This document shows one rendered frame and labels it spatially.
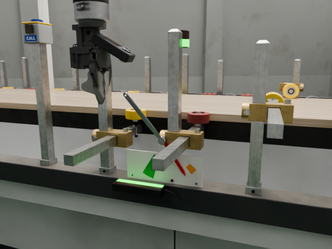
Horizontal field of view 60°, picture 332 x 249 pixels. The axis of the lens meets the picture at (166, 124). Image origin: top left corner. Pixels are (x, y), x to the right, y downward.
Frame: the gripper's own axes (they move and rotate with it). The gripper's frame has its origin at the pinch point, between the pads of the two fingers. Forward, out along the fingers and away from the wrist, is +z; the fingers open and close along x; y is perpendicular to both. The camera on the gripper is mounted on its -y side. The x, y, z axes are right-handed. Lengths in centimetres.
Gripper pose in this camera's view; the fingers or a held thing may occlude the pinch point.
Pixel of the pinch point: (103, 99)
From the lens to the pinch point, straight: 80.8
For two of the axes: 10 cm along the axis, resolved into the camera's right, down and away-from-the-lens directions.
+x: -3.1, 1.9, -9.3
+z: 0.0, 9.8, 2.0
